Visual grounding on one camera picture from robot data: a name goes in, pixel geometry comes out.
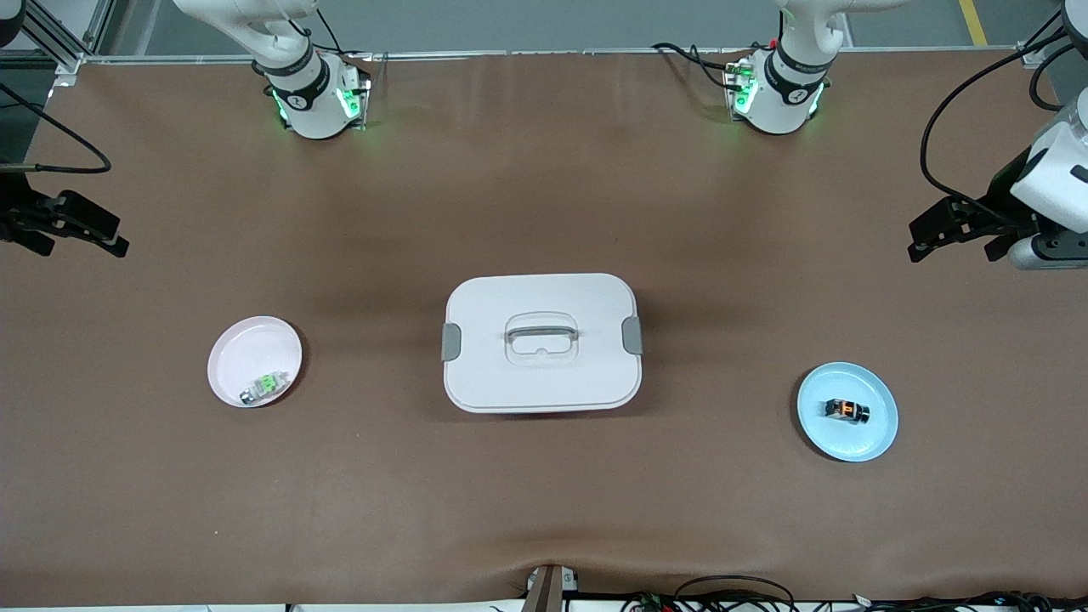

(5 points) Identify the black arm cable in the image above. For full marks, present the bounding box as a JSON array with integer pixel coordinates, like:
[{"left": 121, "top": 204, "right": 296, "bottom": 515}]
[
  {"left": 920, "top": 7, "right": 1088, "bottom": 229},
  {"left": 0, "top": 81, "right": 113, "bottom": 176}
]

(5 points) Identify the brown camera mount post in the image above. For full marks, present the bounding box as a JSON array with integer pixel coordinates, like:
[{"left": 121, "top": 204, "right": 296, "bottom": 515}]
[{"left": 523, "top": 564, "right": 581, "bottom": 612}]

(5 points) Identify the black cable bundle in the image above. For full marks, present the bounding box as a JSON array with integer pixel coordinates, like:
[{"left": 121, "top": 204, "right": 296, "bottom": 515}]
[{"left": 620, "top": 591, "right": 1088, "bottom": 612}]

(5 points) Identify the light blue round plate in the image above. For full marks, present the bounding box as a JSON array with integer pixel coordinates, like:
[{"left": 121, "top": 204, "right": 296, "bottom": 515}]
[{"left": 796, "top": 361, "right": 900, "bottom": 464}]

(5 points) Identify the green push-button switch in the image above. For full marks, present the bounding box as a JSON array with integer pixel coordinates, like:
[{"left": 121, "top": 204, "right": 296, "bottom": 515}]
[{"left": 239, "top": 372, "right": 290, "bottom": 405}]

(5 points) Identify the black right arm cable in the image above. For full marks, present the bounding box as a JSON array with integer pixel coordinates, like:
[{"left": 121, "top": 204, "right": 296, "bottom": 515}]
[{"left": 0, "top": 81, "right": 113, "bottom": 176}]

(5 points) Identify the brown table mat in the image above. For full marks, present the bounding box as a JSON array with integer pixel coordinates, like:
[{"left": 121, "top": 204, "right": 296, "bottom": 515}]
[{"left": 0, "top": 49, "right": 1088, "bottom": 609}]

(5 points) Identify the aluminium frame post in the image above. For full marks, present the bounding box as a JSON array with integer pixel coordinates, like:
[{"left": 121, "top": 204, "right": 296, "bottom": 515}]
[
  {"left": 1018, "top": 0, "right": 1088, "bottom": 69},
  {"left": 0, "top": 0, "right": 116, "bottom": 77}
]

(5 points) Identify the black base power cable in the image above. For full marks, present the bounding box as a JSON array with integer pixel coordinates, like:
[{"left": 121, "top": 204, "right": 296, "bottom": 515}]
[{"left": 651, "top": 41, "right": 742, "bottom": 90}]

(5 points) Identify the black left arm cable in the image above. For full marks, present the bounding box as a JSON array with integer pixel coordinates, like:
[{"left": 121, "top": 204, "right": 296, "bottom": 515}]
[{"left": 920, "top": 7, "right": 1088, "bottom": 229}]

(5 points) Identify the pink round plate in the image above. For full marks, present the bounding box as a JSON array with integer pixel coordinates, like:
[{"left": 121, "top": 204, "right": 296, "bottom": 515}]
[{"left": 207, "top": 315, "right": 304, "bottom": 410}]

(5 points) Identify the orange black push-button switch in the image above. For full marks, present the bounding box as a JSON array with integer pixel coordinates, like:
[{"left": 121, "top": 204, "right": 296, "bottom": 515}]
[{"left": 823, "top": 396, "right": 871, "bottom": 425}]

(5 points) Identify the white lidded box with handle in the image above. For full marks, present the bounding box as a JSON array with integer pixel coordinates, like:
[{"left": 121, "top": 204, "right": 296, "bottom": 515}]
[{"left": 440, "top": 272, "right": 644, "bottom": 415}]

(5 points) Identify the looped black cable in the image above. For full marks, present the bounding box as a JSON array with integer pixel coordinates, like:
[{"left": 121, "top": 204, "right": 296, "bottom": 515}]
[{"left": 676, "top": 575, "right": 797, "bottom": 612}]

